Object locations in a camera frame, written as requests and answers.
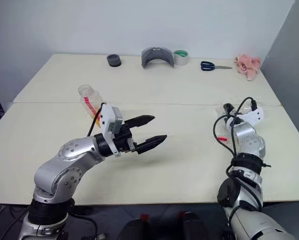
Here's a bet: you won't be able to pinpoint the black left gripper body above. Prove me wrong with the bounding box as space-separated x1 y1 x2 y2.
113 123 141 155

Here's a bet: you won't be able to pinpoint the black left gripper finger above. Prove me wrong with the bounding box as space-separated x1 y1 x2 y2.
136 134 168 154
124 114 156 128

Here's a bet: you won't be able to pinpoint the clear plastic bottle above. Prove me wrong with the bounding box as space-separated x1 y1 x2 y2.
77 84 105 129

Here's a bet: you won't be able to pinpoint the pink plush toy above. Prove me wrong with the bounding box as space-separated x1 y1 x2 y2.
233 53 262 82

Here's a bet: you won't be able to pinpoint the clear tape roll green core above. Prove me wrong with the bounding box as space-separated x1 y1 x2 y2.
173 49 191 67

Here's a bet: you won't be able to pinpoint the black rounded shape red mark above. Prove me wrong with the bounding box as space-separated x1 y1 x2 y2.
120 213 154 240
180 211 209 240

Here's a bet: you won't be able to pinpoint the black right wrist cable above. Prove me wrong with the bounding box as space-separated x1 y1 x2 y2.
212 96 272 210

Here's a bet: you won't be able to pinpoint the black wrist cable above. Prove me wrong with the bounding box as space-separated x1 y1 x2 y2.
86 101 108 137
212 96 272 210

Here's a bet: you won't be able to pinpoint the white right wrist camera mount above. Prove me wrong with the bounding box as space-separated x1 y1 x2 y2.
225 106 266 127

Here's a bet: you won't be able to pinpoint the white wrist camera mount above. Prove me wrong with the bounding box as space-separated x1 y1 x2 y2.
225 106 266 127
100 102 125 158

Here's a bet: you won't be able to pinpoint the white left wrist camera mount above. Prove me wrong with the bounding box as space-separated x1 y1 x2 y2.
100 102 125 158

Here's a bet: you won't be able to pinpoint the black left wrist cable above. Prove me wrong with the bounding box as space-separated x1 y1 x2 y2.
86 101 108 137

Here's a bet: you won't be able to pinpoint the blue handled scissors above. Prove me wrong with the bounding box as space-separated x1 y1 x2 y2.
200 60 233 73

